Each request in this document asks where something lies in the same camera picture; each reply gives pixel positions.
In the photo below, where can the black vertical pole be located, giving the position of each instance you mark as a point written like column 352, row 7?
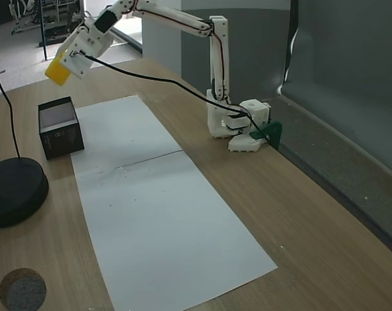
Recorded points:
column 44, row 32

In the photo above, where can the white metal frame equipment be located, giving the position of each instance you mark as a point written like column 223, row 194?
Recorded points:
column 19, row 19

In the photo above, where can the white paper sheet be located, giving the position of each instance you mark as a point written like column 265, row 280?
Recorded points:
column 118, row 129
column 169, row 233

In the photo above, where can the black round stand base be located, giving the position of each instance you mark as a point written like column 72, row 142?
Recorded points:
column 17, row 191

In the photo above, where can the yellow foam cube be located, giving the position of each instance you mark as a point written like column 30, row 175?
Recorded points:
column 57, row 74

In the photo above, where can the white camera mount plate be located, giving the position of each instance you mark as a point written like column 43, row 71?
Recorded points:
column 77, row 66

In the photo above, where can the dark brown open box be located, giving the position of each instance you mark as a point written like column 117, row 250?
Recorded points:
column 63, row 139

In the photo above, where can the green table clamp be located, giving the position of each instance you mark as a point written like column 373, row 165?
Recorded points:
column 270, row 131

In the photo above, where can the black equipment case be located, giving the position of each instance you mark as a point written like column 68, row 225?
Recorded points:
column 54, row 32

